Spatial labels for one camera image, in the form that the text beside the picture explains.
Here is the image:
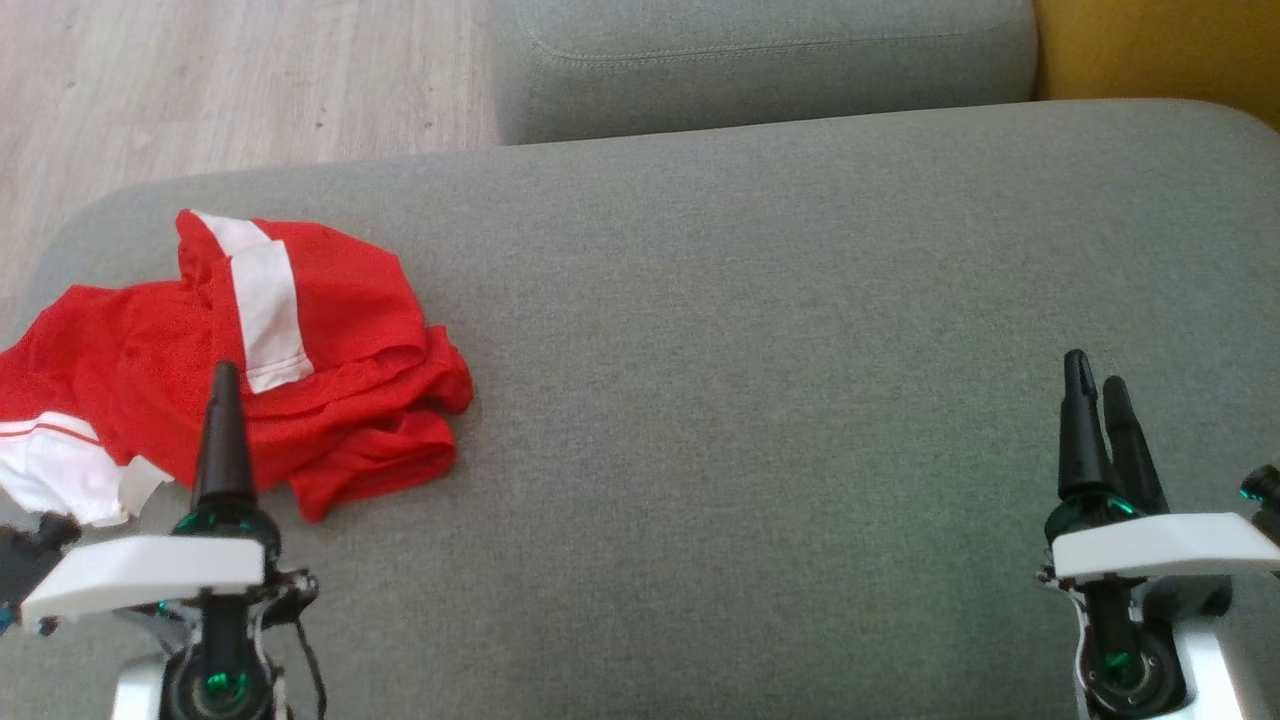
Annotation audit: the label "large grey sofa seat cushion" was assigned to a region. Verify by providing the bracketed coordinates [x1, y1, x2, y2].
[0, 98, 1280, 720]

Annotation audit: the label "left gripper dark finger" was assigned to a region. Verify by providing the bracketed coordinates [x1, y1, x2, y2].
[190, 360, 259, 513]

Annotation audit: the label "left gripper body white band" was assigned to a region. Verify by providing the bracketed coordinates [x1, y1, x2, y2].
[20, 503, 321, 643]

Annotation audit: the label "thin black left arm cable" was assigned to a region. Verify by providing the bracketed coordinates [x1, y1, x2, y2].
[292, 618, 329, 720]

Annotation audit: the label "yellow upholstered panel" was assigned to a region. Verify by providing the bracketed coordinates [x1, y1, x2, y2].
[1032, 0, 1280, 131]

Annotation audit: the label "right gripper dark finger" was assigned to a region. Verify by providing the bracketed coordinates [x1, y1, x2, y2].
[1100, 376, 1169, 516]
[1058, 350, 1121, 499]

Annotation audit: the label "red shirt with white sleeves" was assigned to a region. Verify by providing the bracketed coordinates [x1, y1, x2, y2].
[0, 283, 461, 528]

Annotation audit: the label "small grey sofa cushion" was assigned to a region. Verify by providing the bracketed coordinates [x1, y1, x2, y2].
[490, 0, 1039, 146]

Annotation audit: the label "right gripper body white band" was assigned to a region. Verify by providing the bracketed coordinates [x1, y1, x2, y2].
[1040, 490, 1280, 621]

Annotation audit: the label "red shorts with white stripes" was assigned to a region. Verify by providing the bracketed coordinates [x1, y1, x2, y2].
[175, 208, 476, 426]

